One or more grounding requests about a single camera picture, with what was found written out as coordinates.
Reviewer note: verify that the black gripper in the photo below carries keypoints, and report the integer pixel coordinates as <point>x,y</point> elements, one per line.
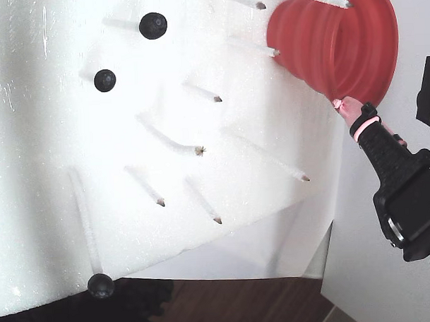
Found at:
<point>404,193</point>

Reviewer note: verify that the red collapsible cup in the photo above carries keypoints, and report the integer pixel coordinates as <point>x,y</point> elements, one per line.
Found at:
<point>302,41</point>

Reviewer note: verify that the dark blueberry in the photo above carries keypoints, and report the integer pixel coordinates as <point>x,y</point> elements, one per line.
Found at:
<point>153,25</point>
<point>100,286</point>
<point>105,80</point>

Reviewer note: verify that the white foam board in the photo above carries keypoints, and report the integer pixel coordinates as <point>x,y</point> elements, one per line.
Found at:
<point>41,139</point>

